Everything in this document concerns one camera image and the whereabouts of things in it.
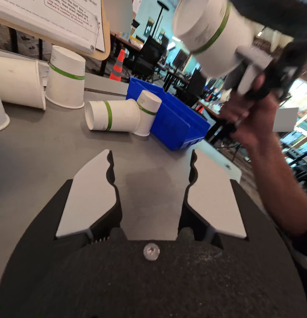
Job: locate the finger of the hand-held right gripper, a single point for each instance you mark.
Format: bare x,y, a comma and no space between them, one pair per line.
255,58

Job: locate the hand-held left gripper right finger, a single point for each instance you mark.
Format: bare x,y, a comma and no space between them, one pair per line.
215,201

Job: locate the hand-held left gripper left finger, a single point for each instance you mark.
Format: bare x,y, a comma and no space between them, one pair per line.
89,198

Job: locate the blue plastic bin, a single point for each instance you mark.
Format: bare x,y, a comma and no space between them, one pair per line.
178,124

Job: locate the person's right forearm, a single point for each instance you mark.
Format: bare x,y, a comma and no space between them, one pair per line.
280,186

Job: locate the person's right hand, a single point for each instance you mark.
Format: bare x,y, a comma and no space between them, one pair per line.
255,119

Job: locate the metal table grommet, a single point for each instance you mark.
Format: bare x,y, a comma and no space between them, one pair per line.
227,166

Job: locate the black pole floor lamp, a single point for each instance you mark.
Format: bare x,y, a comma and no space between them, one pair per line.
161,10

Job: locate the black office chair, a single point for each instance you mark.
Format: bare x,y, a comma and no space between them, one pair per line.
148,57

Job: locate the orange traffic cone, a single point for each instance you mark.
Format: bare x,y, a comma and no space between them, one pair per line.
117,69

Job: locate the instruction sheet on board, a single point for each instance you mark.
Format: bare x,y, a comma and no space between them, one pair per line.
106,37

